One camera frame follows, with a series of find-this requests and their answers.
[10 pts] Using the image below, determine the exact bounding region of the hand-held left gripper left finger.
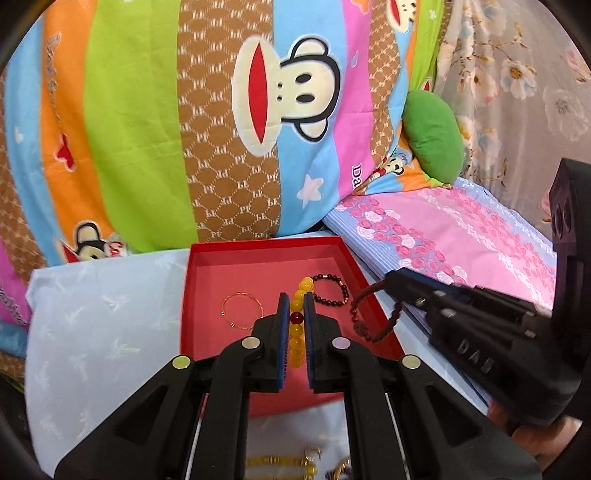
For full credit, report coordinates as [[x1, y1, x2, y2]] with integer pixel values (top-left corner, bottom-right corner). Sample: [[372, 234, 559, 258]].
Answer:
[[54, 292, 290, 480]]

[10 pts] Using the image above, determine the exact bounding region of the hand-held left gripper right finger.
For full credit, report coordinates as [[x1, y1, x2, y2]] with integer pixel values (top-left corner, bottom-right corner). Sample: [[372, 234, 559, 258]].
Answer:
[[302, 292, 543, 480]]

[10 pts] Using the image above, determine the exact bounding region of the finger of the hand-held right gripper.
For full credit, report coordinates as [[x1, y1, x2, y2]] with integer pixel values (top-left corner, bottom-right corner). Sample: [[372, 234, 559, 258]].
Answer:
[[385, 285, 536, 337], [385, 269, 552, 319]]

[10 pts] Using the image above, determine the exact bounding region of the yellow bead bracelet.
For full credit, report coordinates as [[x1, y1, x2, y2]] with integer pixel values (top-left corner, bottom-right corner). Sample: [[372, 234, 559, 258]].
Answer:
[[286, 276, 315, 370]]

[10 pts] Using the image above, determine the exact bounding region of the dark red bead bracelet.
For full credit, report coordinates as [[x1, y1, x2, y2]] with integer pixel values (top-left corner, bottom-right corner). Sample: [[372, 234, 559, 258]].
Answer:
[[348, 281, 407, 342]]

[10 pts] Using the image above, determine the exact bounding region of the red cardboard box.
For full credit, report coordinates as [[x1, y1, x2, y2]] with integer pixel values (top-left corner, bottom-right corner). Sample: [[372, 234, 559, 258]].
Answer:
[[179, 236, 407, 418]]

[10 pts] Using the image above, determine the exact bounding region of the gold yellow pendant bracelet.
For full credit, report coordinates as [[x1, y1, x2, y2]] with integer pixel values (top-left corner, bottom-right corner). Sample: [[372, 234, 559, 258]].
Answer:
[[246, 455, 319, 480]]

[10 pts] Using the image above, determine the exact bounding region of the gold chain bangle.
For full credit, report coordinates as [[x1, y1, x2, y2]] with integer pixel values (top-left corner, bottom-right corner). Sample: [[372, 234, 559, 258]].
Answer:
[[325, 457, 352, 480]]

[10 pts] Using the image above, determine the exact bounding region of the person's right hand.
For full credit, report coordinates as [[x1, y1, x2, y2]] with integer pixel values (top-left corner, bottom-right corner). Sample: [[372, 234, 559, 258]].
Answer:
[[487, 399, 587, 469]]

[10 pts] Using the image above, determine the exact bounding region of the thin gold bangle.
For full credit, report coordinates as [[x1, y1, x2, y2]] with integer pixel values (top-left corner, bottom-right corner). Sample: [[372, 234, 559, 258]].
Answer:
[[221, 293, 265, 330]]

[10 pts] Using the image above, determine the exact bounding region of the pink rose print bedsheet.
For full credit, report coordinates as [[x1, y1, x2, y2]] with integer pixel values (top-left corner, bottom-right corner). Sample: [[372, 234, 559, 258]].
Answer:
[[322, 178, 561, 324]]

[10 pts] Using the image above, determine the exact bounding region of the green pillow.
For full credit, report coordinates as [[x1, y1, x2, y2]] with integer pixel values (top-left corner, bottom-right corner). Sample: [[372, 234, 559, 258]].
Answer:
[[402, 89, 465, 184]]

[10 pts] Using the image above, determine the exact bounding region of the light blue palm-print cloth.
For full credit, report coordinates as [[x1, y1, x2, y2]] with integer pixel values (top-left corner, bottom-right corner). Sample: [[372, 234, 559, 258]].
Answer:
[[25, 251, 490, 480]]

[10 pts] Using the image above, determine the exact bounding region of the grey floral curtain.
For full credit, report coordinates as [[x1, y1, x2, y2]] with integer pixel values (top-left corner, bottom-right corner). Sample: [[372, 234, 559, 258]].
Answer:
[[434, 0, 591, 241]]

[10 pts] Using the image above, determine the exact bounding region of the cartoon monkey striped quilt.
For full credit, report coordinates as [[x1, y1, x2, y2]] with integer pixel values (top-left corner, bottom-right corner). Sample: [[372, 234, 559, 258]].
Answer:
[[0, 0, 458, 384]]

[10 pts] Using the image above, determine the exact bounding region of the black bead bracelet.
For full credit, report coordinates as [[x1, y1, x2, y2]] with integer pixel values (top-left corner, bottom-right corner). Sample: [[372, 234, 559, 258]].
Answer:
[[311, 273, 349, 308]]

